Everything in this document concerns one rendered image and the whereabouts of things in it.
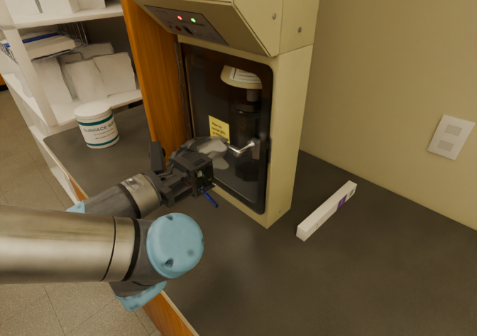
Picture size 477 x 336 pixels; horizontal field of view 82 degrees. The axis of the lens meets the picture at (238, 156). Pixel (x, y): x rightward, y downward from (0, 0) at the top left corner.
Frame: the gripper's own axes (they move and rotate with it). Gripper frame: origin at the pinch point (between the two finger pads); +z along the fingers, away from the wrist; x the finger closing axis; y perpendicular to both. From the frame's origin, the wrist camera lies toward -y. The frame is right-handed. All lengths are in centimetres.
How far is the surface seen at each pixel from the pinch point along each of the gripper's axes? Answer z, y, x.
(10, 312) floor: -73, -104, -116
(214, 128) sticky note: 4.3, -7.6, -0.3
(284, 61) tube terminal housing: 7.0, 11.5, 19.5
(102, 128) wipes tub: -7, -63, -15
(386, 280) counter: 13.4, 39.4, -27.1
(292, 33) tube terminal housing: 8.7, 11.7, 24.0
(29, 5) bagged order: -2, -128, 24
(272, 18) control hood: 2.8, 11.8, 27.2
